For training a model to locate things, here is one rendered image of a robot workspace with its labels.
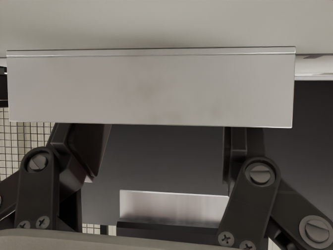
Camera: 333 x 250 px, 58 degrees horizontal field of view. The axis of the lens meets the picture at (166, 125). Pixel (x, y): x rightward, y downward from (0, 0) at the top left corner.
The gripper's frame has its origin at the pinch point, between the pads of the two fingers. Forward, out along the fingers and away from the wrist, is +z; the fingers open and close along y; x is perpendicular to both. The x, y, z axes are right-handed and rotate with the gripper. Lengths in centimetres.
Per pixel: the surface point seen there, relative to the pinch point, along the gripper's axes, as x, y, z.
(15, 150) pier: -314, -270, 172
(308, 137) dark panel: -49, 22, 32
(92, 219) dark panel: -63, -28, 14
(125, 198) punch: -9.6, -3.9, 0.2
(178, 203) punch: -9.8, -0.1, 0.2
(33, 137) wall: -311, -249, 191
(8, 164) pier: -330, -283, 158
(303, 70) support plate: -1.7, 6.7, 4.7
